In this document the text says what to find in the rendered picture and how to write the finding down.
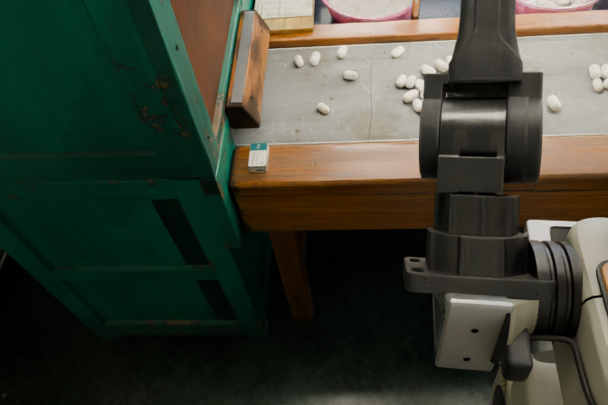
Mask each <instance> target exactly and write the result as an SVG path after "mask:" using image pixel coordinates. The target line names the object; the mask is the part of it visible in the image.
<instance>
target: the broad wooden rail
mask: <svg viewBox="0 0 608 405"><path fill-rule="evenodd" d="M250 147H251V146H238V147H236V148H235V149H234V150H233V160H232V167H231V173H230V180H229V186H230V189H231V192H232V195H233V199H234V202H235V205H236V207H237V210H238V213H239V215H240V218H241V221H242V225H243V228H244V230H245V231H337V230H393V229H426V228H427V227H433V217H434V195H435V193H438V192H437V179H429V178H422V177H421V174H420V167H419V141H394V142H365V143H335V144H306V145H276V146H269V157H268V167H267V172H262V173H250V172H249V168H248V163H249V155H250ZM503 194H509V195H517V196H520V202H519V223H518V227H525V225H526V223H527V221H528V220H541V221H581V220H584V219H589V218H608V135H600V136H570V137H543V141H542V155H541V166H540V174H539V179H538V182H537V183H524V184H504V187H503Z"/></svg>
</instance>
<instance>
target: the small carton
mask: <svg viewBox="0 0 608 405"><path fill-rule="evenodd" d="M268 157H269V146H268V143H251V147H250V155H249V163H248V168H249V172H250V173H262V172H267V167H268Z"/></svg>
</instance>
